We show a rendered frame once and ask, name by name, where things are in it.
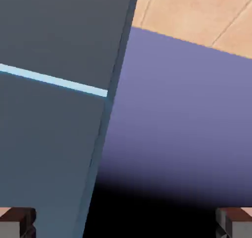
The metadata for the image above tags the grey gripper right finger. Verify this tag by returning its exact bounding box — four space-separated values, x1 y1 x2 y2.
215 206 252 238

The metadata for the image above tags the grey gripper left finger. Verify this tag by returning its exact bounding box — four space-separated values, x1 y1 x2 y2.
0 206 37 238

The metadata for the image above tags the grey-blue drawer front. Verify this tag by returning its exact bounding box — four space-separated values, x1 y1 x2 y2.
0 71 107 238
0 0 135 91

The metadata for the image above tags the grey-blue cabinet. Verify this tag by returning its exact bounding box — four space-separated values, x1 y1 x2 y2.
0 0 142 238

